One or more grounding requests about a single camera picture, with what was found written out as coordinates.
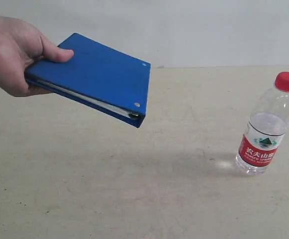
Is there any person's open hand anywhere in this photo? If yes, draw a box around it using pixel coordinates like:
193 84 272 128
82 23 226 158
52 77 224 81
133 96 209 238
0 15 74 97

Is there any blue ring binder notebook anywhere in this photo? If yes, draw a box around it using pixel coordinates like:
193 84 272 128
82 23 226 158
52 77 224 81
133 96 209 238
24 33 151 128

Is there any plastic water bottle red label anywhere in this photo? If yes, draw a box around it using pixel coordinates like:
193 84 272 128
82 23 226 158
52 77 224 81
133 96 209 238
235 71 289 176

